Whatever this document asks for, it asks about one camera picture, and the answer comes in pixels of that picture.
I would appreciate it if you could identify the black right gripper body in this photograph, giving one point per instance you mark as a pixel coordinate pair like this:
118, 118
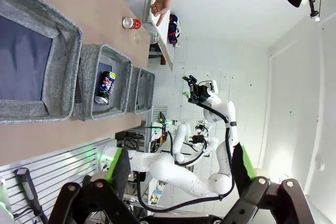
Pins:
201, 94

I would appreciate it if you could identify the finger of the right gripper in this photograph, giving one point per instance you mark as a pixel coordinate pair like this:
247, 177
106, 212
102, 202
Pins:
193, 81
191, 97

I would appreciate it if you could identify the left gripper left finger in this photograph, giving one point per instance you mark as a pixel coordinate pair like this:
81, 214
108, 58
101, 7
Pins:
78, 203

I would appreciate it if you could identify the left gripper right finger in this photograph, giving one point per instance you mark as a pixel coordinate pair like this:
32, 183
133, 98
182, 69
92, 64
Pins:
262, 200

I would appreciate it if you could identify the crushed red soda can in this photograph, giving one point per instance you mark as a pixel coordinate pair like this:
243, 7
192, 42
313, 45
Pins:
134, 23

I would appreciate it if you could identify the black Pepsi can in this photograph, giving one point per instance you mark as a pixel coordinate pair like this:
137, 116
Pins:
106, 87

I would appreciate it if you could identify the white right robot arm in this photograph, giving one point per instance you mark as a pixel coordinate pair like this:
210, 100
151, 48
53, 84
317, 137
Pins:
173, 171

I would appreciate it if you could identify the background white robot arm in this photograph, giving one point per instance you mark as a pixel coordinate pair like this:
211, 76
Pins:
179, 140

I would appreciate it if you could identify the person's left hand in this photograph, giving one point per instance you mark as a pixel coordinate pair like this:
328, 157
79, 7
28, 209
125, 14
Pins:
162, 5

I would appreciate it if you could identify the grey slatted aluminium panel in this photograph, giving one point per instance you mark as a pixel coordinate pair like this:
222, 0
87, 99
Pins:
65, 161

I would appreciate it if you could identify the grey fabric basket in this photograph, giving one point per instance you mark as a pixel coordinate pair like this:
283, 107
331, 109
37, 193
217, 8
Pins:
144, 87
60, 77
86, 77

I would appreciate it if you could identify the large white table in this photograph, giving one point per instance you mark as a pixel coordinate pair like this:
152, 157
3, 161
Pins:
164, 40

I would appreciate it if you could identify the black grey handheld tool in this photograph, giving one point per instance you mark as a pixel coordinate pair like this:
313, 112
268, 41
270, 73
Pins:
27, 187

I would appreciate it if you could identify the navy red white bag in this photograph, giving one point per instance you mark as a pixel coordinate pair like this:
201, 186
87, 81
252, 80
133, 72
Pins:
174, 30

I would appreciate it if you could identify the metal equipment rack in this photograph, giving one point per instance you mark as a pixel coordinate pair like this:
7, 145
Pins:
136, 140

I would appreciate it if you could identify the black hanging device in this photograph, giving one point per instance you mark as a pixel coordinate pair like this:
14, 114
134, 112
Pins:
312, 6

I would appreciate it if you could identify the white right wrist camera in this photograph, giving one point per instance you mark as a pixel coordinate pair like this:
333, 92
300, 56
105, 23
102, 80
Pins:
213, 86

